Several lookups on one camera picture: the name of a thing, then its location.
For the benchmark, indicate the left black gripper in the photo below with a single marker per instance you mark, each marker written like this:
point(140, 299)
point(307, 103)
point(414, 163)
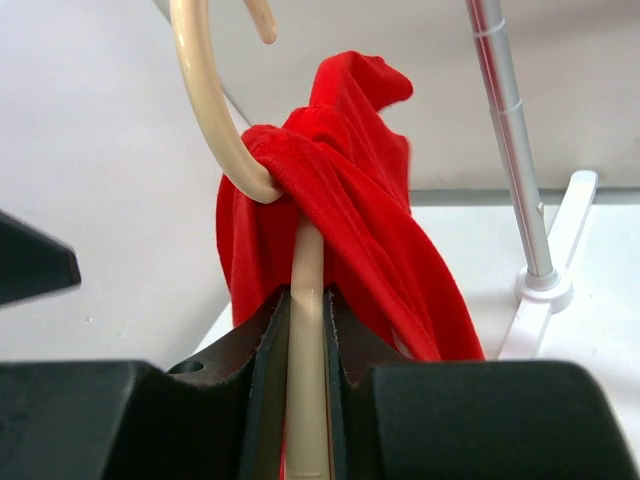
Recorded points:
point(33, 263)

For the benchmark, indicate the white and silver clothes rack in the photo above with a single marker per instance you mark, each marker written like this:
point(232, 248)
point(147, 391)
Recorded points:
point(544, 287)

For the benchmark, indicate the red t shirt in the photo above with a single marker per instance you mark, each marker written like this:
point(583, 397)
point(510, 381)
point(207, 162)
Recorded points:
point(341, 166)

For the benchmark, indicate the beige plastic clothes hanger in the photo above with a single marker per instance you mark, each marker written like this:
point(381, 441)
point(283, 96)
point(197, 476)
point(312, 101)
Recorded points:
point(307, 443)

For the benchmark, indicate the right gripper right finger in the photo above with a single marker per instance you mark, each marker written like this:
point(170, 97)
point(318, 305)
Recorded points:
point(394, 418)

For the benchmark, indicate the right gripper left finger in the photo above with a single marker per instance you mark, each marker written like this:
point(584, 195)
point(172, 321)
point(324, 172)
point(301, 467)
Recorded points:
point(128, 419)

